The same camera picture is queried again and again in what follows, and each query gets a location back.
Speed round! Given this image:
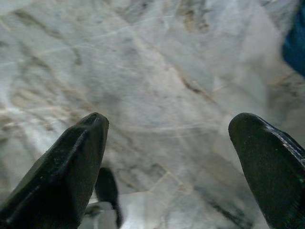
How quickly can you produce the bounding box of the dark blue object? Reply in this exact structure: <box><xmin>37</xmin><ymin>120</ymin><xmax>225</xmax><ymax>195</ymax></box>
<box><xmin>282</xmin><ymin>0</ymin><xmax>305</xmax><ymax>77</ymax></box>

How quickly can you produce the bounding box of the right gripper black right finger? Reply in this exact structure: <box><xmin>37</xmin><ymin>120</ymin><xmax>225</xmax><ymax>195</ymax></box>
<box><xmin>228</xmin><ymin>112</ymin><xmax>305</xmax><ymax>229</ymax></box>

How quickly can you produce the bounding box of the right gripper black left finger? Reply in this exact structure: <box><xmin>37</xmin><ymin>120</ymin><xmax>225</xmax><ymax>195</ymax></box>
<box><xmin>0</xmin><ymin>112</ymin><xmax>110</xmax><ymax>229</ymax></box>

